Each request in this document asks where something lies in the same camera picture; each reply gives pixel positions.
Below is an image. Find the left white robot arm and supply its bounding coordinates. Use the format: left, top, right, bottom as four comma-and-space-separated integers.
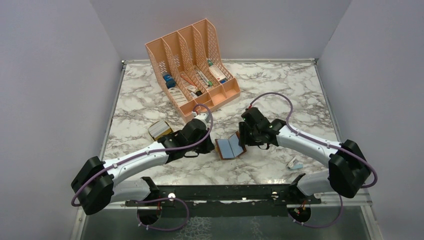
70, 113, 215, 215

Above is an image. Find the white labelled box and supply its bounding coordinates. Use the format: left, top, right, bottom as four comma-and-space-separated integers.
168, 87, 188, 107

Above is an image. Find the red white box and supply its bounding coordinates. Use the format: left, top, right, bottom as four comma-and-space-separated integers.
209, 64, 228, 84

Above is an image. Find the pink plastic file organizer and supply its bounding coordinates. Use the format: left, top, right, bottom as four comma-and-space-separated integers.
145, 19, 241, 122

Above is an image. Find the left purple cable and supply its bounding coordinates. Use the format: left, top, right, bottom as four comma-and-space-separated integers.
70, 104, 215, 232

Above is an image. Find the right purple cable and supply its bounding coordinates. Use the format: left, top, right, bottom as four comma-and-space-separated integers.
246, 92, 379, 229

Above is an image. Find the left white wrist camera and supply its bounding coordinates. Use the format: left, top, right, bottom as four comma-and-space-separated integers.
194, 112, 211, 126

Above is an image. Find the brown leather card holder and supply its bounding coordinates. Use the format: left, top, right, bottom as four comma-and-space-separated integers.
215, 131, 247, 160

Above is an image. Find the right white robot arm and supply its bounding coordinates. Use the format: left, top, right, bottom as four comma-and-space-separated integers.
238, 107, 372, 204

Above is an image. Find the stack of credit cards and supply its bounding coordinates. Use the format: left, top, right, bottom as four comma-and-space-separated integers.
147, 120, 173, 141

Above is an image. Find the purple cable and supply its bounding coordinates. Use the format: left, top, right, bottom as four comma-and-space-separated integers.
70, 104, 215, 232
246, 92, 379, 229

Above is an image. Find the small white blue object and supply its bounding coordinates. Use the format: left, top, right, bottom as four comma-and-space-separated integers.
286, 157, 303, 170

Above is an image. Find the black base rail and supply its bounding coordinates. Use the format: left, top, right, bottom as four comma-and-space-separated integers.
125, 184, 321, 218

